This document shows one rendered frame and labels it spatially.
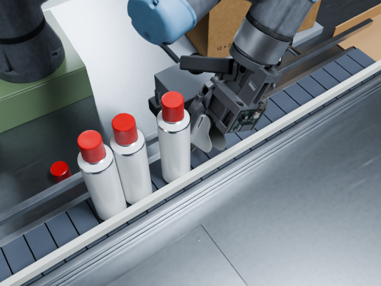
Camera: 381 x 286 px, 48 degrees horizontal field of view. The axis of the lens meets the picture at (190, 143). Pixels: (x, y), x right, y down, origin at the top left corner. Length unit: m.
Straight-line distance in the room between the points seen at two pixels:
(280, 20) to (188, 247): 0.38
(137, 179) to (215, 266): 0.19
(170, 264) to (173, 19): 0.39
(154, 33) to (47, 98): 0.46
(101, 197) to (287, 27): 0.36
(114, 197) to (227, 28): 0.47
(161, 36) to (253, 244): 0.42
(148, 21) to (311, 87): 0.50
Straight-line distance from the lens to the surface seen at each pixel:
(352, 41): 1.16
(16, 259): 0.76
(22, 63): 0.90
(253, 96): 0.63
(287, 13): 0.60
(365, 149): 0.94
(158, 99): 0.75
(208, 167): 0.74
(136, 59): 1.05
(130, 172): 0.65
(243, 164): 0.80
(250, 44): 0.61
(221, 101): 0.64
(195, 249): 0.71
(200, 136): 0.70
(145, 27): 0.53
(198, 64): 0.70
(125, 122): 0.59
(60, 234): 0.75
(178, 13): 0.51
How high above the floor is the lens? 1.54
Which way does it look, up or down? 54 degrees down
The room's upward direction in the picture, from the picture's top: straight up
